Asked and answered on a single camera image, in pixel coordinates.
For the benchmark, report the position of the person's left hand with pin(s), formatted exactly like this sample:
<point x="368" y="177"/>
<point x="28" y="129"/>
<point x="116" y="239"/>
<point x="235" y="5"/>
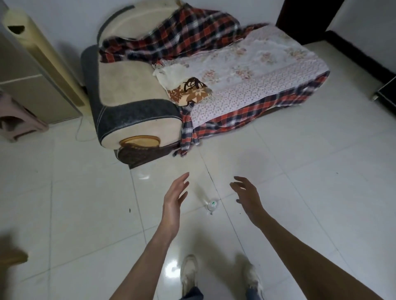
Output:
<point x="172" y="206"/>

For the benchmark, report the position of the person's right hand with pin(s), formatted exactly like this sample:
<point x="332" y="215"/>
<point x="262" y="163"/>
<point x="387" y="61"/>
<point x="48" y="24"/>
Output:
<point x="251" y="201"/>

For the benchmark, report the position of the person's left fingers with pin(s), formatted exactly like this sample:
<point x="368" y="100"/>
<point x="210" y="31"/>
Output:
<point x="182" y="184"/>

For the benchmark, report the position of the person's right fingers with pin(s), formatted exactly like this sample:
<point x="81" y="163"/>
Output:
<point x="241" y="184"/>

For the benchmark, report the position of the person's left forearm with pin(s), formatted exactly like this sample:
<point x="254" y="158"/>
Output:
<point x="145" y="265"/>

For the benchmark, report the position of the person's right forearm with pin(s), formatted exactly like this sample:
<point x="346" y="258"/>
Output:
<point x="309" y="262"/>

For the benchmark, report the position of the clear plastic bottle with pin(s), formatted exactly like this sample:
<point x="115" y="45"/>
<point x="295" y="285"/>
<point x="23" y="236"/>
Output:
<point x="212" y="206"/>

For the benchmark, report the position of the person's left white shoe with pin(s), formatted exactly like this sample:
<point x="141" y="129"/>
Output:
<point x="189" y="273"/>

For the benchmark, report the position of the person's white shoe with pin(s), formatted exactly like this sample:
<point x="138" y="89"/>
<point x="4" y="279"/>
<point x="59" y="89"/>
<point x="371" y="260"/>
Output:
<point x="189" y="273"/>
<point x="253" y="278"/>

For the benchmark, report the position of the brown patterned cloth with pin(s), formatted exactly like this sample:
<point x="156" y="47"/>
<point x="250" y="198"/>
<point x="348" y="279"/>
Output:
<point x="190" y="91"/>

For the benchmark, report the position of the person's right white shoe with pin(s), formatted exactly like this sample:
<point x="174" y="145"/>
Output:
<point x="253" y="278"/>

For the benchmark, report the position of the white fringed towel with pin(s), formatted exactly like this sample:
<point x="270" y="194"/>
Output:
<point x="168" y="75"/>

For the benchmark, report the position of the person's left jeans leg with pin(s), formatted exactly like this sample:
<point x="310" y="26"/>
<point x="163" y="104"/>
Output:
<point x="192" y="294"/>

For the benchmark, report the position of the person's jeans leg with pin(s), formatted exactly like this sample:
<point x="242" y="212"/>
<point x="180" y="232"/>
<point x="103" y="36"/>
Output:
<point x="192" y="294"/>
<point x="254" y="295"/>

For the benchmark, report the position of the person's right jeans leg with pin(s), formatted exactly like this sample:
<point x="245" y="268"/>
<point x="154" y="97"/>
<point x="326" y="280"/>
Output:
<point x="254" y="295"/>

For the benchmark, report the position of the white floral quilt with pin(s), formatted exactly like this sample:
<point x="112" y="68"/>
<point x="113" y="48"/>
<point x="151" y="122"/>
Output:
<point x="256" y="71"/>

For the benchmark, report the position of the beige and grey sofa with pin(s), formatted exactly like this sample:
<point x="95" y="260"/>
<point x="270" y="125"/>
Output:
<point x="130" y="83"/>

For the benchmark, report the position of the red plaid blanket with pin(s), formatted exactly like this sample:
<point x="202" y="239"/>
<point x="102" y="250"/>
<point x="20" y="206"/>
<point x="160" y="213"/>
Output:
<point x="188" y="31"/>

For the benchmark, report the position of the black furniture piece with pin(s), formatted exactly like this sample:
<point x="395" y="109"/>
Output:
<point x="386" y="91"/>

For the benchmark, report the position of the pink plastic stool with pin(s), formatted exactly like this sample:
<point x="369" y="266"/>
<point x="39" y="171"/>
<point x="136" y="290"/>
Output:
<point x="17" y="119"/>

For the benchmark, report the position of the brown blurred object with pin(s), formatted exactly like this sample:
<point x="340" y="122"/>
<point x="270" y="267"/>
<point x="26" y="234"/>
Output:
<point x="12" y="257"/>

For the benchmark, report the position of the beige cabinet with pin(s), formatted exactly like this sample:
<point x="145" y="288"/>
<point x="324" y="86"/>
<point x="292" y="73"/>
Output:
<point x="27" y="80"/>

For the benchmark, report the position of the cream standing air conditioner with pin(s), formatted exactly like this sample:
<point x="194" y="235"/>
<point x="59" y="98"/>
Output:
<point x="40" y="52"/>

